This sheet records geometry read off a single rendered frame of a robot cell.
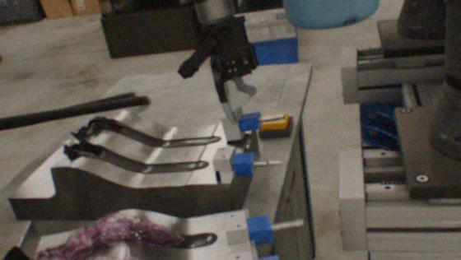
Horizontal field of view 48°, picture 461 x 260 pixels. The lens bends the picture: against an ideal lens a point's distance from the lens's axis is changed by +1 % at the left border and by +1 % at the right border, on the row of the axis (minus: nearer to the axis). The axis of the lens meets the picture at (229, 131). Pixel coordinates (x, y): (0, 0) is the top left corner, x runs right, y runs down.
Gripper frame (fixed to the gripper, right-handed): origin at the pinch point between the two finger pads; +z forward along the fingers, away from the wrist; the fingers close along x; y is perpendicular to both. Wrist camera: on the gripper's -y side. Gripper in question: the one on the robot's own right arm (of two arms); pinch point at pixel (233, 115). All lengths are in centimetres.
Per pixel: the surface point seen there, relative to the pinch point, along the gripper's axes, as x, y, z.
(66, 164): -17.7, -31.0, -0.9
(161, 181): -15.5, -12.9, 6.5
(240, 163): -12.5, 3.0, 6.4
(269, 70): 67, -6, 5
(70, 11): 557, -379, -43
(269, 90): 48.9, -3.1, 7.4
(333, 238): 89, -2, 84
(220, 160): -13.2, -0.6, 4.8
